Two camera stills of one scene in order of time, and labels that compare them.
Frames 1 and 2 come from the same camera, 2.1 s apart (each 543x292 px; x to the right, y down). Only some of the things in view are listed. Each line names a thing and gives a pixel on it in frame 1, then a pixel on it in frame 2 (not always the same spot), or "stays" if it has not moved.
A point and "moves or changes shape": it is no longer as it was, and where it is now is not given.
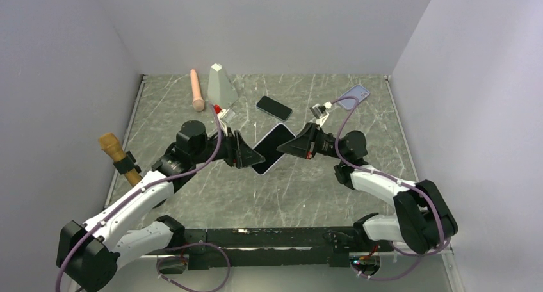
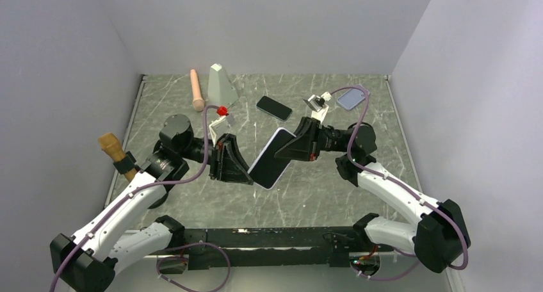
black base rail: (276, 247) stays
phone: (358, 91) stays
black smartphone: (266, 148) moves or changes shape
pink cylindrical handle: (198, 102) stays
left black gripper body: (232, 155) to (219, 157)
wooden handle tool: (124, 162) stays
